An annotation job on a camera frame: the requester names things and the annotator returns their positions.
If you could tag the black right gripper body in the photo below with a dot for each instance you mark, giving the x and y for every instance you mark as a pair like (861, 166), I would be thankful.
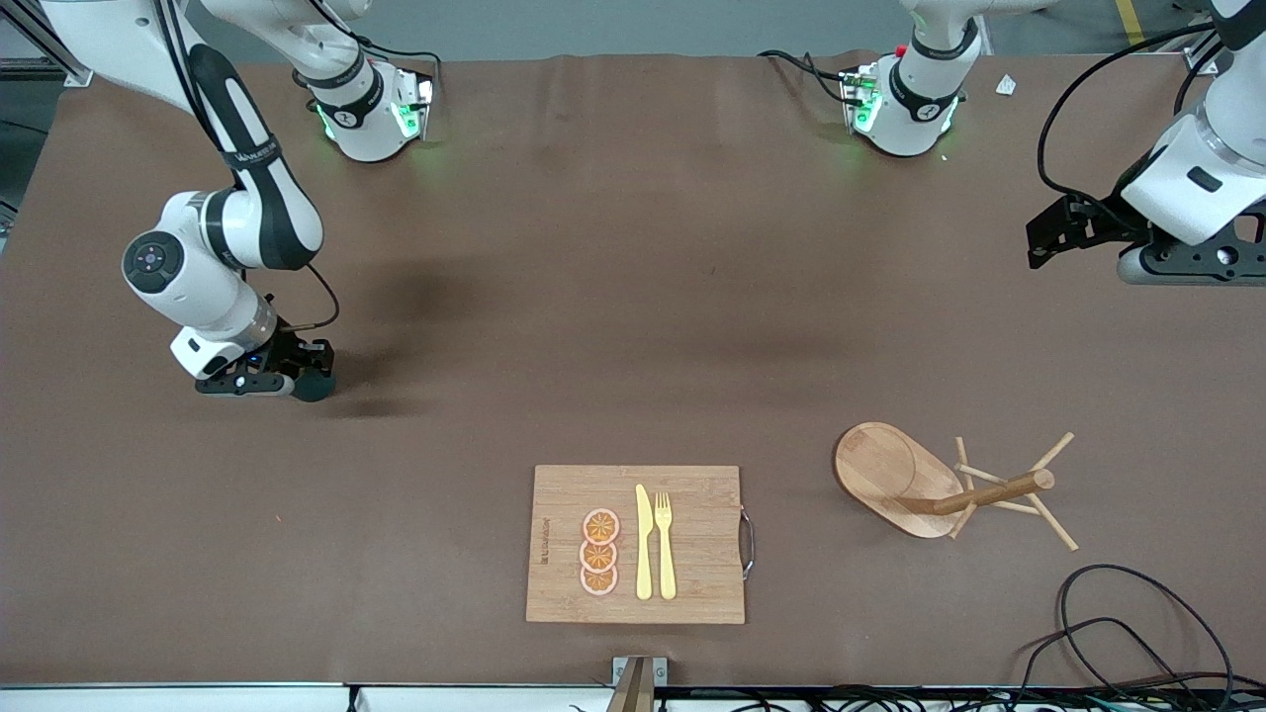
(289, 348)

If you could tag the dark green cup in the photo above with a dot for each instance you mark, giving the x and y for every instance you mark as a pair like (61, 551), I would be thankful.
(315, 388)

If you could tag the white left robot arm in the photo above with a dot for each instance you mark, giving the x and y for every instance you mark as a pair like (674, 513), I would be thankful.
(915, 109)

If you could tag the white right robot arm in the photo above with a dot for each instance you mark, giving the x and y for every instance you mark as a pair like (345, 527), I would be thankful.
(198, 277)

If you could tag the wooden mug rack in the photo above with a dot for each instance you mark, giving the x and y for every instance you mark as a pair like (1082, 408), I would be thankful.
(880, 470)

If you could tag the white paper scrap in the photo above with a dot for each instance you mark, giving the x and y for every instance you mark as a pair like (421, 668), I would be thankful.
(1007, 85)

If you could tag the brown table cover sheet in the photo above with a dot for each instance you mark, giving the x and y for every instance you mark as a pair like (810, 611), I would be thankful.
(593, 346)

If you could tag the orange fruit slice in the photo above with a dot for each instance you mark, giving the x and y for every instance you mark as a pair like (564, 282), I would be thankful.
(600, 526)

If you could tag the yellow plastic knife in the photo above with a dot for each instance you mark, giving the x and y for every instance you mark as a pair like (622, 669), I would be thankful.
(644, 554)

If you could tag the yellow plastic fork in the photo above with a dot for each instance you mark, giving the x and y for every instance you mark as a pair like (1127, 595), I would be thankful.
(666, 564)

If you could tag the bamboo cutting board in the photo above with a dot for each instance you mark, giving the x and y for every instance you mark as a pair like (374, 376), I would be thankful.
(692, 554)

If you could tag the aluminium frame profile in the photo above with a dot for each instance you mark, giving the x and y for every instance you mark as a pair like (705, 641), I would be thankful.
(1197, 59)
(74, 71)

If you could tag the white table edge rail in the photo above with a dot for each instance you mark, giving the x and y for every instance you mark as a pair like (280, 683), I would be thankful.
(198, 697)

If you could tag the metal bracket with post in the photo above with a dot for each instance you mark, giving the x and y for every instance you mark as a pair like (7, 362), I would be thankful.
(638, 682)

